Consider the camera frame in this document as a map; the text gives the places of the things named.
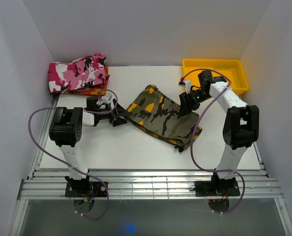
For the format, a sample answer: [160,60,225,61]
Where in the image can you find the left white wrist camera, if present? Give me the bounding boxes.
[102,92,112,104]

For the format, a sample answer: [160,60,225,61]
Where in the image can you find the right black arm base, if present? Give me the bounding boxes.
[190,181,240,213]

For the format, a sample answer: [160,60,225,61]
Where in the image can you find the yellow plastic tray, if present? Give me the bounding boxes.
[182,59,249,95]

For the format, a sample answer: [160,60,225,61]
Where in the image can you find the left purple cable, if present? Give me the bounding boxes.
[28,88,119,220]

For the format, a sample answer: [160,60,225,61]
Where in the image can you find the pink camouflage folded trousers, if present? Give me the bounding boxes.
[48,54,107,94]

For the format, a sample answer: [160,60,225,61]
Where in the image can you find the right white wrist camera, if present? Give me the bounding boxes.
[178,77,192,94]

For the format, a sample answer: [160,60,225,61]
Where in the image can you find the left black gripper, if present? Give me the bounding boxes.
[96,99,131,126]

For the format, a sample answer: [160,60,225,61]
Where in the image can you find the olive yellow camouflage trousers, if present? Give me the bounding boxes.
[125,85,199,152]

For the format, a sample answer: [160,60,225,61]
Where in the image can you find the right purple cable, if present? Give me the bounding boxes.
[182,68,246,214]

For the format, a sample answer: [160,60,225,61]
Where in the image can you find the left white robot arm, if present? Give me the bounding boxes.
[49,93,132,197]

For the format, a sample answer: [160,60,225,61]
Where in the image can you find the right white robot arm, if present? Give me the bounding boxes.
[178,69,259,197]

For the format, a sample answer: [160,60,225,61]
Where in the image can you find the purple cable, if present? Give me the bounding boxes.
[28,88,119,220]
[182,68,246,214]

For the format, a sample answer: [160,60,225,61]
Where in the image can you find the aluminium rail frame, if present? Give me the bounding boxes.
[10,105,292,236]

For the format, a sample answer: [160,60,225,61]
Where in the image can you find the orange camouflage folded trousers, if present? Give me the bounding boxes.
[62,65,110,95]

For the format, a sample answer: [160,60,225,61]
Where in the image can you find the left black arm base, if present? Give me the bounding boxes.
[64,179,107,213]

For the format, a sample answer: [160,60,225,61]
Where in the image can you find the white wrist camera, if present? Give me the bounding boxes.
[102,92,112,104]
[178,77,192,94]

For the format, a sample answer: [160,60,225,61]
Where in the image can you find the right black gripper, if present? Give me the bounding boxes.
[177,89,212,118]

